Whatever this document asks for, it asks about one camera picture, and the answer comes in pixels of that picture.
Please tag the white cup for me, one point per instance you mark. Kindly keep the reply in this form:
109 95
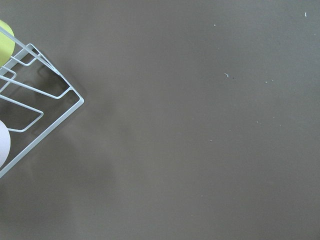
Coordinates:
5 143

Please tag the yellow-green cup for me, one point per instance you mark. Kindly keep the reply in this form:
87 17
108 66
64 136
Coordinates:
7 45

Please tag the white wire cup rack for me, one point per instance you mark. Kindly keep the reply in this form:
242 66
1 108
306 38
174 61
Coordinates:
35 98

